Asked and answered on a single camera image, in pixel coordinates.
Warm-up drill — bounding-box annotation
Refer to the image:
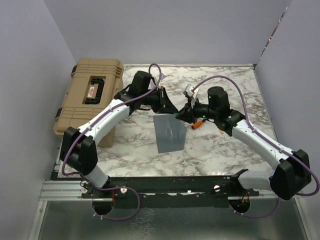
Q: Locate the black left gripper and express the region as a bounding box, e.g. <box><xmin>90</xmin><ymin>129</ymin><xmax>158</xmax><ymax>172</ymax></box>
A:
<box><xmin>140</xmin><ymin>85</ymin><xmax>178</xmax><ymax>114</ymax></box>

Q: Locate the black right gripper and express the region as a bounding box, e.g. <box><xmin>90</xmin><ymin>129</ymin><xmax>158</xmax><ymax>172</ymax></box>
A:
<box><xmin>175</xmin><ymin>96</ymin><xmax>218</xmax><ymax>124</ymax></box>

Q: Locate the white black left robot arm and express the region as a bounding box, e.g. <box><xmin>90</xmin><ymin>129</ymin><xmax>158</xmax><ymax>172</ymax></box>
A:
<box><xmin>59</xmin><ymin>70</ymin><xmax>178</xmax><ymax>198</ymax></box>

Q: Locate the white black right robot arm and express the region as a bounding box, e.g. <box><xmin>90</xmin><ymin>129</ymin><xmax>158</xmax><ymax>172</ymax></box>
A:
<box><xmin>176</xmin><ymin>84</ymin><xmax>311</xmax><ymax>200</ymax></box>

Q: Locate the tan plastic tool case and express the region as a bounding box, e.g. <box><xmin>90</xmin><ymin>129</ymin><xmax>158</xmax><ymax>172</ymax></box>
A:
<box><xmin>53</xmin><ymin>58</ymin><xmax>124</xmax><ymax>137</ymax></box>

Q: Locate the orange handled screwdriver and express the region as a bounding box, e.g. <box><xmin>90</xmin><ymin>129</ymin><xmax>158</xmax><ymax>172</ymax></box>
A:
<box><xmin>191</xmin><ymin>119</ymin><xmax>207</xmax><ymax>130</ymax></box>

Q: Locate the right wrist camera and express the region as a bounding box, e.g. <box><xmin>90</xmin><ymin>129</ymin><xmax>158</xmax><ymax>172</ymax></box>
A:
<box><xmin>183</xmin><ymin>84</ymin><xmax>199</xmax><ymax>100</ymax></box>

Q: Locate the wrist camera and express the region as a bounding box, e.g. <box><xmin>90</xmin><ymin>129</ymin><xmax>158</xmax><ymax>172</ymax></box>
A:
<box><xmin>183</xmin><ymin>84</ymin><xmax>199</xmax><ymax>100</ymax></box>
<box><xmin>154</xmin><ymin>73</ymin><xmax>166</xmax><ymax>83</ymax></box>

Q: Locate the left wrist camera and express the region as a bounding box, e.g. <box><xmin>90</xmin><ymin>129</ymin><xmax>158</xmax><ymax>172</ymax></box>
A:
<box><xmin>154</xmin><ymin>73</ymin><xmax>166</xmax><ymax>83</ymax></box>

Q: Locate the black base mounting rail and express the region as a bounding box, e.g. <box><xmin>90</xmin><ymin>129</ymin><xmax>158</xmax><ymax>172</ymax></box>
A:
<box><xmin>49</xmin><ymin>174</ymin><xmax>261</xmax><ymax>210</ymax></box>

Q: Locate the aluminium extrusion rail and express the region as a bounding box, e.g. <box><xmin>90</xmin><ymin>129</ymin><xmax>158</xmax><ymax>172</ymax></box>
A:
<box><xmin>39</xmin><ymin>180</ymin><xmax>112</xmax><ymax>202</ymax></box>

